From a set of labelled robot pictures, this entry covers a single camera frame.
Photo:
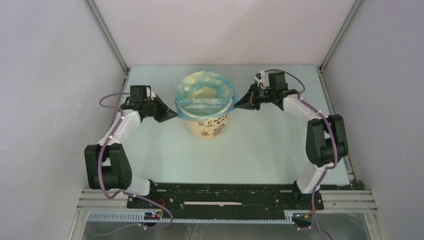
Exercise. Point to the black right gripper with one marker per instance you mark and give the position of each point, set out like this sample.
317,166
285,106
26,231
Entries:
249,100

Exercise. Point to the white cable duct rail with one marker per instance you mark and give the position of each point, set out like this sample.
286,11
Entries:
141,217

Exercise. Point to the yellow capybara trash bin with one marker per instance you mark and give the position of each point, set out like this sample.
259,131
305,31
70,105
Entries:
209,128

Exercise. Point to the aluminium frame rail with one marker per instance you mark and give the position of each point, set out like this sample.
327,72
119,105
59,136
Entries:
95,200

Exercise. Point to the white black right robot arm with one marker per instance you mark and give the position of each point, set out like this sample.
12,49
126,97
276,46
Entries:
326,141

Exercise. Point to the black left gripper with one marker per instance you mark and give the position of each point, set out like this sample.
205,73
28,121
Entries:
165,113

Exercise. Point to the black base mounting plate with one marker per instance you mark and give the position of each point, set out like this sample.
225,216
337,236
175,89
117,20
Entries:
226,200

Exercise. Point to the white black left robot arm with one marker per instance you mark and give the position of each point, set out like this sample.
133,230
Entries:
106,162

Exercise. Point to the blue plastic trash bag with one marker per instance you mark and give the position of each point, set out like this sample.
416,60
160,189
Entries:
203,95

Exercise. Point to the small electronics board with LEDs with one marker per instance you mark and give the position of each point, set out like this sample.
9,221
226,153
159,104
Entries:
152,216

